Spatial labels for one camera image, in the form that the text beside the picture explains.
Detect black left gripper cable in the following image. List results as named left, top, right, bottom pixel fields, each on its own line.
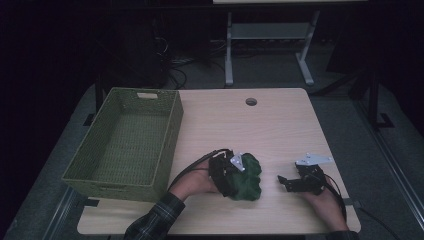
left=167, top=148, right=234, bottom=193

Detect metal floor rail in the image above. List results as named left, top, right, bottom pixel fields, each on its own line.
left=352, top=99, right=424, bottom=232
left=40, top=186, right=77, bottom=240

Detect person's right hand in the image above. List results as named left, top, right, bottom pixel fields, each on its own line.
left=297, top=185, right=350, bottom=233

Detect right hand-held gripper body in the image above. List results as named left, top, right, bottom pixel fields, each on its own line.
left=294, top=152, right=335, bottom=196

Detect black metal stand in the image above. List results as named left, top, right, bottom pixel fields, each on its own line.
left=349, top=66, right=396, bottom=132

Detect bundle of floor cables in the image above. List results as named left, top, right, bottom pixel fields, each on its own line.
left=152, top=35, right=228, bottom=90

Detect green woven basket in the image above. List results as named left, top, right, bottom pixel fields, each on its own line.
left=61, top=87, right=184, bottom=203

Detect green plush pet garment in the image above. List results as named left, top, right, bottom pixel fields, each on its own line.
left=229, top=152, right=264, bottom=202

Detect person's left hand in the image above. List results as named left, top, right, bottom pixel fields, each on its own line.
left=169, top=162, right=221, bottom=203

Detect white metal stand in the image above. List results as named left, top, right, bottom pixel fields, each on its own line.
left=224, top=10, right=321, bottom=88

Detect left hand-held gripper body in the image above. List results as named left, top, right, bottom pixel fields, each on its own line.
left=208, top=150, right=247, bottom=188

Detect thin black floor cable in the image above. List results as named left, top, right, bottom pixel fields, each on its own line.
left=357, top=206, right=402, bottom=240

